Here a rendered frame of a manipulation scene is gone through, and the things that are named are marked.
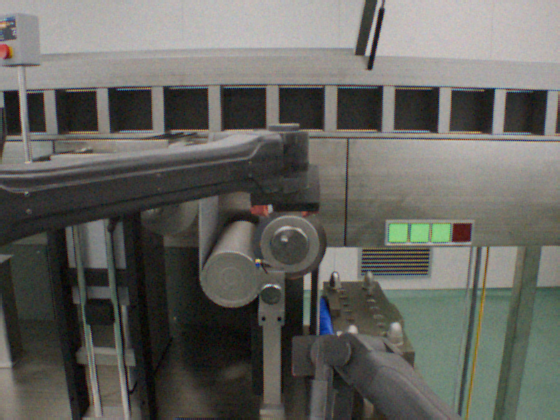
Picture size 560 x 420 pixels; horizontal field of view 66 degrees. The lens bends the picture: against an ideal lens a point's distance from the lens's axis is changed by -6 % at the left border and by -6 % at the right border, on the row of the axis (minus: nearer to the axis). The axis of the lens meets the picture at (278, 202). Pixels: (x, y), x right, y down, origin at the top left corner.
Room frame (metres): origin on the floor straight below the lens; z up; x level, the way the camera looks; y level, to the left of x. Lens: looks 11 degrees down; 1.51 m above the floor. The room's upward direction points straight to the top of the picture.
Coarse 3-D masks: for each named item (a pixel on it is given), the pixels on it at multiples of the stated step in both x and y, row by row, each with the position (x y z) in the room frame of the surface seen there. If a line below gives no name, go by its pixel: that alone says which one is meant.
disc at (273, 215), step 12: (276, 216) 0.87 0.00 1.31; (300, 216) 0.87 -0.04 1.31; (312, 216) 0.87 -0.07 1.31; (264, 228) 0.87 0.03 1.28; (324, 240) 0.87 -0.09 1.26; (324, 252) 0.87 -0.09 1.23; (264, 264) 0.87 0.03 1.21; (312, 264) 0.87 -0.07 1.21; (288, 276) 0.87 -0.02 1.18; (300, 276) 0.87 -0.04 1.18
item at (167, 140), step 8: (152, 136) 1.03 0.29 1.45; (160, 136) 1.09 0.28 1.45; (168, 136) 1.03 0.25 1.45; (176, 136) 1.10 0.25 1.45; (184, 136) 1.04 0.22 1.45; (192, 136) 1.12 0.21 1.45; (120, 144) 0.85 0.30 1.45; (128, 144) 0.85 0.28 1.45; (136, 144) 0.85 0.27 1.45; (144, 144) 0.85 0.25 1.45; (152, 144) 0.85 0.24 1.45; (160, 144) 0.85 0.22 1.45; (168, 144) 0.89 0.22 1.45; (176, 144) 1.02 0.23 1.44; (184, 144) 1.02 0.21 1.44; (120, 152) 0.85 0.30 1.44
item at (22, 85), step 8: (24, 72) 0.91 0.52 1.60; (24, 80) 0.91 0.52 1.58; (24, 88) 0.91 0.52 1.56; (24, 96) 0.91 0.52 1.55; (24, 104) 0.91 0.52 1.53; (24, 112) 0.91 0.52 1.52; (24, 120) 0.91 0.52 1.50; (24, 128) 0.91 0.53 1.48; (24, 136) 0.91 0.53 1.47; (24, 144) 0.91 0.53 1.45; (24, 152) 0.91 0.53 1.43
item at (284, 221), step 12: (288, 216) 0.86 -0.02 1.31; (276, 228) 0.86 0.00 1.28; (300, 228) 0.86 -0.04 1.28; (312, 228) 0.86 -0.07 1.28; (264, 240) 0.86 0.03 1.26; (312, 240) 0.86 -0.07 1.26; (264, 252) 0.86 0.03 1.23; (312, 252) 0.86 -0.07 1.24; (276, 264) 0.86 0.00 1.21; (300, 264) 0.86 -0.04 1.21
